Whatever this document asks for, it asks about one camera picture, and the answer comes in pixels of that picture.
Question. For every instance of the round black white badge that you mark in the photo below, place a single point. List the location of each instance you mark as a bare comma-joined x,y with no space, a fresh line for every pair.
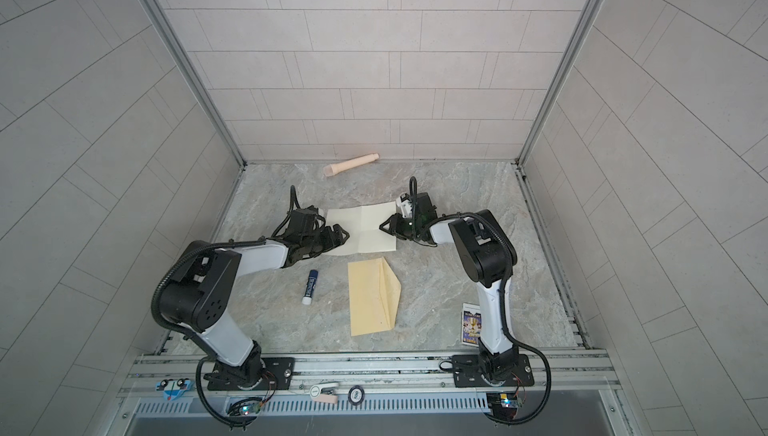
356,396

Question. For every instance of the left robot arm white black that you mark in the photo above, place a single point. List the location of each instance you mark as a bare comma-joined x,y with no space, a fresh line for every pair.
192,297

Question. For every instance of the circuit board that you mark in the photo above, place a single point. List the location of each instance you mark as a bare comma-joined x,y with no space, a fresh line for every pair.
504,406
248,407

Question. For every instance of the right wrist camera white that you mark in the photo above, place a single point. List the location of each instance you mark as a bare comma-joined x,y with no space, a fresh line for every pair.
405,207

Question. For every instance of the aluminium mounting rail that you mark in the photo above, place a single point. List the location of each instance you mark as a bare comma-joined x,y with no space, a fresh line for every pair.
438,371

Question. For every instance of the left circuit board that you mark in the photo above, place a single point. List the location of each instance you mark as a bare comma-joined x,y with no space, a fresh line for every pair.
248,407

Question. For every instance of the white beige tag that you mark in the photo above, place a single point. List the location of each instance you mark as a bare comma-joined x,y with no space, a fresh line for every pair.
325,393

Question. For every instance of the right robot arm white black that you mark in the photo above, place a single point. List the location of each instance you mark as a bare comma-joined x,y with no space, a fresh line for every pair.
488,259

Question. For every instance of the right circuit board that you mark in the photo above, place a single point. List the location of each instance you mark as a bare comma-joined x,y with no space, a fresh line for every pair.
504,406

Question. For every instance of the beige wooden pestle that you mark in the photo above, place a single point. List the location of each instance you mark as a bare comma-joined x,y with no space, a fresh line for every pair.
340,167

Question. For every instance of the blue white glue stick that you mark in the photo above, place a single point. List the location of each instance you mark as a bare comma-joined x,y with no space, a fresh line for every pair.
310,287

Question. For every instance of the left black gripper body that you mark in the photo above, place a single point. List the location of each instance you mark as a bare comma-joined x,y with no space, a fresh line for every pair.
310,244

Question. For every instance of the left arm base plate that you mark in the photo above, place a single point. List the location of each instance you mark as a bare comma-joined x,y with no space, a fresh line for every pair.
271,373

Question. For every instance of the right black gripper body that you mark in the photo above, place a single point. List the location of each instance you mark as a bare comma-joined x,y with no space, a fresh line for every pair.
415,227

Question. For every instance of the yellow manila envelope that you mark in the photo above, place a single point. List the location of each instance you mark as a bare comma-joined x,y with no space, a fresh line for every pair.
374,295

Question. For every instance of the cream letter paper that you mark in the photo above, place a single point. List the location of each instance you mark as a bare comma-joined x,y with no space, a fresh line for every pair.
362,223

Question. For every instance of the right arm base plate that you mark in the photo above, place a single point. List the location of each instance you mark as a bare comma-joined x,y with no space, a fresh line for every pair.
481,370

